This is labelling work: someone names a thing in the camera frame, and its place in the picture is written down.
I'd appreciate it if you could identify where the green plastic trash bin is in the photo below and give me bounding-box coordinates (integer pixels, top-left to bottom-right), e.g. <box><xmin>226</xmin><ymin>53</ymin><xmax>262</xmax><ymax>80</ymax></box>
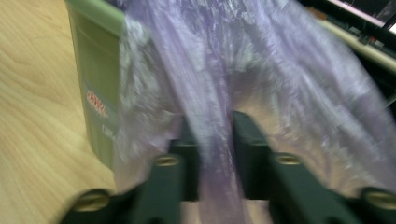
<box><xmin>64</xmin><ymin>0</ymin><xmax>127</xmax><ymax>171</ymax></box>

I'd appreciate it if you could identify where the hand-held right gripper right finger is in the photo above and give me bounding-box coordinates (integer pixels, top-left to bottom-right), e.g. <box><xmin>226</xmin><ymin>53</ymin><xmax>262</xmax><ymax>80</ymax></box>
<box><xmin>233</xmin><ymin>111</ymin><xmax>273</xmax><ymax>201</ymax></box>

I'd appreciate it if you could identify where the purple plastic trash bag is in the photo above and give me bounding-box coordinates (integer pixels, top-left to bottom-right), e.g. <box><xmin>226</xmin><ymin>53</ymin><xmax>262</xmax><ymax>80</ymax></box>
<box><xmin>112</xmin><ymin>0</ymin><xmax>396</xmax><ymax>224</ymax></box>

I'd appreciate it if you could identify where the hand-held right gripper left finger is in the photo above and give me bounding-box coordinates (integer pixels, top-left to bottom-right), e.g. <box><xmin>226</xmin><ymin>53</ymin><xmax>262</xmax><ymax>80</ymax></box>
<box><xmin>168</xmin><ymin>115</ymin><xmax>201</xmax><ymax>202</ymax></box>

